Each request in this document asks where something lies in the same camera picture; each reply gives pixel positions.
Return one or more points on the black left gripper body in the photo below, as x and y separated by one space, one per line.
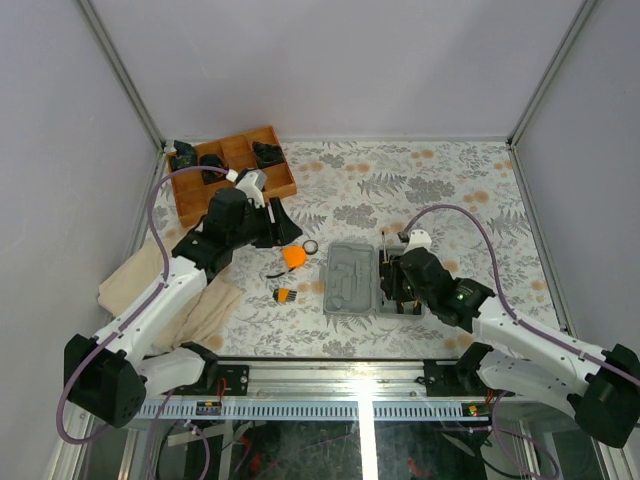
255 231

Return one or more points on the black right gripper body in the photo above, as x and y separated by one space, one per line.
400 287

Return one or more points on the short yellow black screwdriver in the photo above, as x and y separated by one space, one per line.
384 247

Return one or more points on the orange black pliers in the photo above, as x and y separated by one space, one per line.
410 307

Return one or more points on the grey plastic tool case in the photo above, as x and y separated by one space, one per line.
352 283

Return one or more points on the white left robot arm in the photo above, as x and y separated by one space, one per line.
112 373

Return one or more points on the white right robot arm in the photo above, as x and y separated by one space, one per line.
596 387

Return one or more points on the orange tape measure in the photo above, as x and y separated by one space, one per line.
294 256

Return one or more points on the black tape roll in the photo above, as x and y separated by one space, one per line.
310 247

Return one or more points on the orange hex key set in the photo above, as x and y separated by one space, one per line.
284 295

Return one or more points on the dark rolled item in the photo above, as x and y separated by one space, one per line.
267 154
185 156
213 160

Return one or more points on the dark rolled item back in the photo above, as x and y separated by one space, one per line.
267 154

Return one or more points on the dark rolled item far left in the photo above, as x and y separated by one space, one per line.
185 156

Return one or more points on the beige cloth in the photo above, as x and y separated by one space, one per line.
199 319

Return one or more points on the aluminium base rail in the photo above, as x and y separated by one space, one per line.
429 391

